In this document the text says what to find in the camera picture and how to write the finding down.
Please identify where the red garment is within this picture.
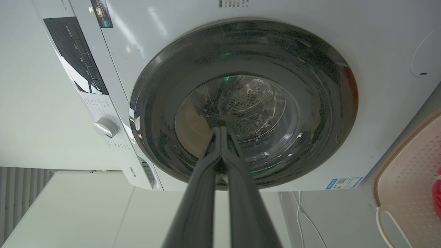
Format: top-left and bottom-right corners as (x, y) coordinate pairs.
(432, 168), (441, 219)

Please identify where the white front-load washing machine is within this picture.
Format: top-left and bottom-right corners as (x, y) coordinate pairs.
(33, 0), (441, 192)

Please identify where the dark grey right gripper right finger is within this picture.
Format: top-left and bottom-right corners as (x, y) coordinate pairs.
(220, 126), (284, 248)

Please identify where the white washer control knob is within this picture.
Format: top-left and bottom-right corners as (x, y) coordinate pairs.
(93, 117), (119, 138)

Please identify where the thin white power cable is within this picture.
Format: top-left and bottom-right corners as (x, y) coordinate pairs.
(291, 192), (327, 248)

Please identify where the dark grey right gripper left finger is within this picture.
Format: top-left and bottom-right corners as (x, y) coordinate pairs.
(161, 126), (223, 248)

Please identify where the beige perforated laundry basket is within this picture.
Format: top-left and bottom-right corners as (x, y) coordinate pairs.
(372, 110), (441, 248)

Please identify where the round dark glass washer door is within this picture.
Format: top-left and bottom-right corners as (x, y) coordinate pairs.
(129, 20), (359, 190)

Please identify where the grey ribbed radiator panel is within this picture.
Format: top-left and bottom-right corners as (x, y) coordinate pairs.
(0, 167), (55, 244)

